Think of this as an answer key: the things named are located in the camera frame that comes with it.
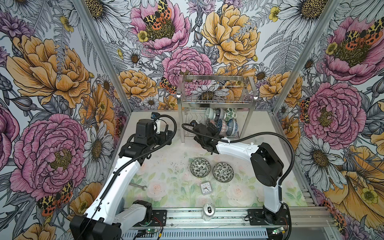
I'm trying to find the black white floral bowl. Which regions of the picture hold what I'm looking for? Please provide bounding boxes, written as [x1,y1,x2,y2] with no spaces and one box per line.
[190,158,211,178]
[206,119,220,135]
[213,162,234,183]

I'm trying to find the right black corrugated cable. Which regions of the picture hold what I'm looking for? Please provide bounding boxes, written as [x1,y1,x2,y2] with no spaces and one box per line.
[181,122,295,187]

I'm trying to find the aluminium mounting rail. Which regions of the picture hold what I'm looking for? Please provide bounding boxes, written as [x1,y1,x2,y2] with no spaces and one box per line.
[153,207,336,229]

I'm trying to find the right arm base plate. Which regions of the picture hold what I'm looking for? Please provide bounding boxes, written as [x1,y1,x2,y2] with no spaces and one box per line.
[246,208,291,226]

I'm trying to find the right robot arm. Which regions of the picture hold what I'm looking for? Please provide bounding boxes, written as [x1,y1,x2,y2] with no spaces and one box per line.
[189,120,284,224]

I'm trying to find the blue floral bowl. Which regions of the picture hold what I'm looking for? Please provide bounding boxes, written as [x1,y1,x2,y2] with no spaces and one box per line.
[226,119,239,136]

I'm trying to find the silver can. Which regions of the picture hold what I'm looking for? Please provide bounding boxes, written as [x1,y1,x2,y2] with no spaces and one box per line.
[202,203,216,222]

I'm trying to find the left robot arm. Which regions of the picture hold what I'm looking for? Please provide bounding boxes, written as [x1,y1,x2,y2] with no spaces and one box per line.
[70,113,178,240]

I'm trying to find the dark navy fan pattern bowl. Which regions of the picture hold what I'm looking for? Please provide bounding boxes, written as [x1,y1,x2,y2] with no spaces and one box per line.
[215,108,226,122]

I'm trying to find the left black corrugated cable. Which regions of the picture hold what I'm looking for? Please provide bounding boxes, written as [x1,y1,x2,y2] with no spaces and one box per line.
[74,113,178,240]

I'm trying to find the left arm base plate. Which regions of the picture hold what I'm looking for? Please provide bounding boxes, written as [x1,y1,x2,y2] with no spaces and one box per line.
[139,210,168,227]

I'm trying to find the mint green bowl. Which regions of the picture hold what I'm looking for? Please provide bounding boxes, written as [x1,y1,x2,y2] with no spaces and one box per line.
[205,108,216,120]

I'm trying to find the white vented cable duct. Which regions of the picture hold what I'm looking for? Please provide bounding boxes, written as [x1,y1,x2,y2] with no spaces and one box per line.
[121,228,268,240]

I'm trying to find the green leaf pattern bowl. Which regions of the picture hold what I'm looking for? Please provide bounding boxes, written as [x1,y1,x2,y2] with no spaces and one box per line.
[224,108,237,122]

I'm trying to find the blue triangle pattern bowl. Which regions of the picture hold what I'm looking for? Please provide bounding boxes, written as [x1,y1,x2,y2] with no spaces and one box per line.
[217,119,228,136]

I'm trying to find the steel wrench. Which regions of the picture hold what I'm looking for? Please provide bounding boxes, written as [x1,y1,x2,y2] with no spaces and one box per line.
[129,183,147,191]

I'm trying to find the steel two-tier dish rack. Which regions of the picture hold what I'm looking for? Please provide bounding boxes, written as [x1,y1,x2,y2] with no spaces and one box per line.
[176,75,258,139]

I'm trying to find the green circuit board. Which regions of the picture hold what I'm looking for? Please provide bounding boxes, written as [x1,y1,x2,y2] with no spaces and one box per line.
[272,227,286,235]

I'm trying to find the small white square clock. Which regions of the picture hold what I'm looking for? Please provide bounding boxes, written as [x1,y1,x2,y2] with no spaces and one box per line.
[200,182,213,196]

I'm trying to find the black corrugated cable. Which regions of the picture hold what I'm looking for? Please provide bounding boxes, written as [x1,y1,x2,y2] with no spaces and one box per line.
[181,122,295,187]
[74,113,178,240]

